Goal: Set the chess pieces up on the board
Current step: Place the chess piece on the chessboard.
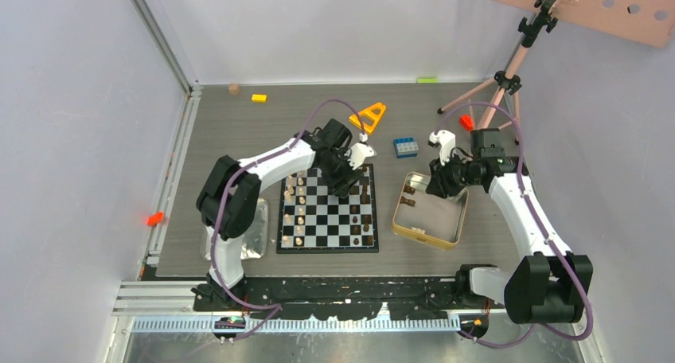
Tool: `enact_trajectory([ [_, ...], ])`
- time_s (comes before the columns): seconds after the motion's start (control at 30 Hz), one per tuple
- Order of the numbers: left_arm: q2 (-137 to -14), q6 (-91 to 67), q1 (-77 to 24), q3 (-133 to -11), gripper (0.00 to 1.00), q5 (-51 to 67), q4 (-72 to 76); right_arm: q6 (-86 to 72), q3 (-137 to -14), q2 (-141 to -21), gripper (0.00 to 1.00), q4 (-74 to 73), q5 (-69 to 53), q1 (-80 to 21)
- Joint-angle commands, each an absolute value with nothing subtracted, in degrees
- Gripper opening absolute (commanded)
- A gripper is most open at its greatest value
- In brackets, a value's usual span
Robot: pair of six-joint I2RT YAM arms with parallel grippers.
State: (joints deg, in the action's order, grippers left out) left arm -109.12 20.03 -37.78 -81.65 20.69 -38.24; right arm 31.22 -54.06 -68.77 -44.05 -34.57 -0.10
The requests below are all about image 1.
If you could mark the green block at wall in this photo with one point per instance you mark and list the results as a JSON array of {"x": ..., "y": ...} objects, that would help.
[{"x": 427, "y": 80}]

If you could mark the red block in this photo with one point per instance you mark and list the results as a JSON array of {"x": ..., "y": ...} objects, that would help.
[{"x": 466, "y": 123}]

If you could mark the orange block on rail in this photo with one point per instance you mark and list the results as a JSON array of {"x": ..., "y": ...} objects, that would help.
[{"x": 155, "y": 219}]

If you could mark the silver tin lid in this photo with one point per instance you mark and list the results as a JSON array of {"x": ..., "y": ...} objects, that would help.
[{"x": 254, "y": 239}]

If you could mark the pink tripod stand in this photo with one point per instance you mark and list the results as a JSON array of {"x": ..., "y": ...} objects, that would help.
[{"x": 507, "y": 82}]

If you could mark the dark chess piece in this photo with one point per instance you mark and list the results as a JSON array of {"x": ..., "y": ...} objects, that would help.
[{"x": 364, "y": 194}]

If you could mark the black and white chessboard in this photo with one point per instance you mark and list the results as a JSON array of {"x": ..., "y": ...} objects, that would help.
[{"x": 311, "y": 221}]

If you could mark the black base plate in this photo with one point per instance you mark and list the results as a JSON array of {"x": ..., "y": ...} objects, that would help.
[{"x": 343, "y": 298}]

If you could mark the blue and grey lego block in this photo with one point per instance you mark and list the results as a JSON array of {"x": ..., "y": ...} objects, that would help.
[{"x": 405, "y": 147}]

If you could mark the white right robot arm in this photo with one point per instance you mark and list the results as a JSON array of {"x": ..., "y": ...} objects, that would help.
[{"x": 551, "y": 282}]

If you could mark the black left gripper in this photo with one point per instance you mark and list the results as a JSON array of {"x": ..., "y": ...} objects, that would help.
[{"x": 341, "y": 185}]

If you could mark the gold square metal tin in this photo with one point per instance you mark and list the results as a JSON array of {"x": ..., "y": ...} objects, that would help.
[{"x": 428, "y": 219}]

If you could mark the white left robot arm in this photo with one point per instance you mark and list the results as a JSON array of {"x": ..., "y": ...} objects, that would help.
[{"x": 227, "y": 202}]

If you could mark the yellow triangle toy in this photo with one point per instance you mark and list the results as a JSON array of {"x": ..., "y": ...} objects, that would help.
[{"x": 370, "y": 117}]

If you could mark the pink perforated board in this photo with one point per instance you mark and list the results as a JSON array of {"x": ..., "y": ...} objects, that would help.
[{"x": 649, "y": 22}]

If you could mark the small yellow block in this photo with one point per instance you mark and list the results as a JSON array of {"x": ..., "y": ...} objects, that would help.
[{"x": 259, "y": 98}]

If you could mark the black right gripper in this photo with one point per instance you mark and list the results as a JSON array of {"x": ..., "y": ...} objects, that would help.
[{"x": 440, "y": 185}]

